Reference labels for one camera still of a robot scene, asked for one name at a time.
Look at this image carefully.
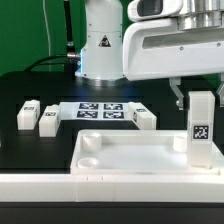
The black cable on table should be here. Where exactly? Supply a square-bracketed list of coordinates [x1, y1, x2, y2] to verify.
[23, 54, 81, 72]

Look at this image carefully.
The black vertical cable with connector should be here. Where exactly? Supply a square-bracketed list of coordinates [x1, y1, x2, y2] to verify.
[63, 0, 81, 62]

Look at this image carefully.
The thin white hanging cable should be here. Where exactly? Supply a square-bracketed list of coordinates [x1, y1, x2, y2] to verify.
[41, 0, 53, 72]

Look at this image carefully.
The white L-shaped obstacle fence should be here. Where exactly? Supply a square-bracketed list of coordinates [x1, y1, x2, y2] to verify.
[0, 174, 224, 203]

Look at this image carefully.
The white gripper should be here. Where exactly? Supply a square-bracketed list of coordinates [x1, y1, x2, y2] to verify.
[123, 14, 224, 110]

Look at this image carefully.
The white fiducial marker plate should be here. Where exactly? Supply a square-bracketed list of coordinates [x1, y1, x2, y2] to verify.
[60, 102, 130, 121]

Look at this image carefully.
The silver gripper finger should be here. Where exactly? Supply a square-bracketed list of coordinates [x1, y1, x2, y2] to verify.
[217, 73, 224, 107]

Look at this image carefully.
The white desk top tray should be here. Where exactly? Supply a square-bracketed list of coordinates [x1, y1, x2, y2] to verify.
[70, 129, 224, 175]

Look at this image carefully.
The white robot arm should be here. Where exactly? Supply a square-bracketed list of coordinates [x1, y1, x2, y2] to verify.
[76, 0, 224, 107]

